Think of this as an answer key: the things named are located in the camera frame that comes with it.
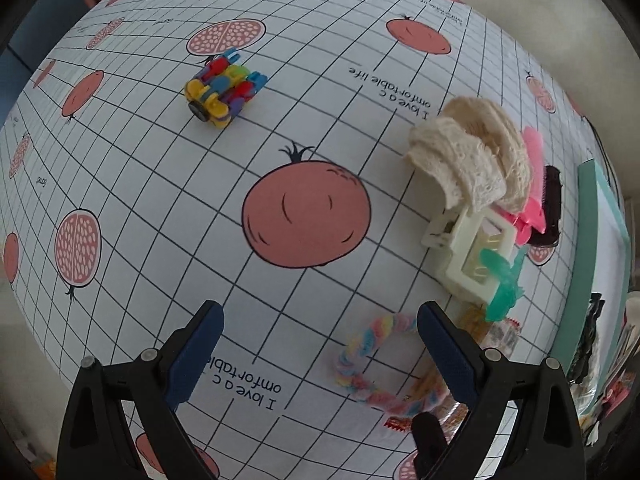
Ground biscuit snack packet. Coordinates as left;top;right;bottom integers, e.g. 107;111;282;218
385;301;521;438

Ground teal plastic toy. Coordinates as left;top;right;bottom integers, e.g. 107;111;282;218
480;245;528;322

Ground cream plastic hair claw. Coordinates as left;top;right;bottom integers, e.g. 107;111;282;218
421;207;516;307

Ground pink hair roller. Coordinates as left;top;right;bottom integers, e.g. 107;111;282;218
495;126;547;246

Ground black toy car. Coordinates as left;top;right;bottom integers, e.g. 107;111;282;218
528;165;562;247

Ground cream lace scrunchie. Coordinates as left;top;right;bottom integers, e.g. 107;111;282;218
406;96;533;214

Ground multicolour block toy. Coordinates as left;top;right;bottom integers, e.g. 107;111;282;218
183;48;268;128

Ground black toy dinosaur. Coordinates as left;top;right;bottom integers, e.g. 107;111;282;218
566;292;605;384

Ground teal shallow box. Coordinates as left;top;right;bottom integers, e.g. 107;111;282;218
551;159;632;388

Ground pomegranate grid tablecloth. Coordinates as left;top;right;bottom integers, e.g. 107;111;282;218
1;0;602;479

